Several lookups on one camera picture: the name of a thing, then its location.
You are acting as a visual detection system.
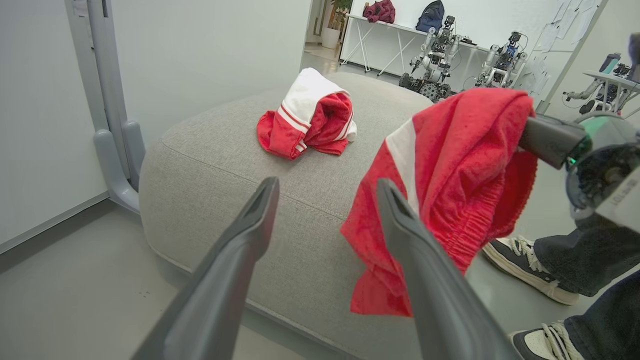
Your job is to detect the grey drinking bottle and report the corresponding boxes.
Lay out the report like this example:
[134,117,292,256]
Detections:
[598,52,622,75]

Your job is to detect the dark trouser leg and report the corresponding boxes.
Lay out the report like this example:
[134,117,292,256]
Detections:
[564,271,640,360]
[532,214,640,298]

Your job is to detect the grey fabric sofa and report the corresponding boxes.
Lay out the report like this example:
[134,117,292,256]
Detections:
[138,72,437,360]

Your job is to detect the potted plant white pot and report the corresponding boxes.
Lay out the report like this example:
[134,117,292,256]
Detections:
[321,0,354,50]

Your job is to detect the red white striped shirt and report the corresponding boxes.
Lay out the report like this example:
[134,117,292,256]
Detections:
[256,67,358,161]

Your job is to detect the grey partition post double foot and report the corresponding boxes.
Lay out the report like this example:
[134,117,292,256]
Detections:
[64,0,147,216]

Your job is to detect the red shorts white stripe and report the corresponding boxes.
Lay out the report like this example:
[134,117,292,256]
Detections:
[340,87,539,318]

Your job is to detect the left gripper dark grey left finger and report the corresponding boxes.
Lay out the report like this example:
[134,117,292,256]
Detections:
[131,176,281,360]

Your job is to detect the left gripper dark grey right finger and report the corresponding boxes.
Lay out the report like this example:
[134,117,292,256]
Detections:
[375,178,524,360]

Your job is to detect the maroon bag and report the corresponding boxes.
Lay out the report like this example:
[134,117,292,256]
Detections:
[362,0,396,24]

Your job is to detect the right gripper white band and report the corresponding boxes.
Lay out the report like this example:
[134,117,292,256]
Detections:
[518,111,640,234]

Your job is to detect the grey partition base rail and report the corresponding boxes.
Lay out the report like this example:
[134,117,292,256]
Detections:
[0,191,112,256]

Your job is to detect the grey humanoid robot black base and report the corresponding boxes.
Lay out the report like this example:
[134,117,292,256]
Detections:
[398,15,464,104]

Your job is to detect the dark blue backpack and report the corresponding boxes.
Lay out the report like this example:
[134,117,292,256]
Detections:
[415,0,446,34]

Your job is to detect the grey humanoid robot blue parts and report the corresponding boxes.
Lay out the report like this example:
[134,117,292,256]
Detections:
[472,31,529,91]

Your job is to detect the white papers on wall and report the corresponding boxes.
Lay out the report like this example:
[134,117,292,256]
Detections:
[539,0,597,57]

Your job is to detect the white folding table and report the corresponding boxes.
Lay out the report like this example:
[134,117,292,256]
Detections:
[339,13,493,77]

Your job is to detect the black white sneaker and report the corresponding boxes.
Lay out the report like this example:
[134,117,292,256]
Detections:
[509,321,586,360]
[481,235,581,306]

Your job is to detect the white side table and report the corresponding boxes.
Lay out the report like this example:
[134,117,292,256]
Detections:
[582,70,640,113]

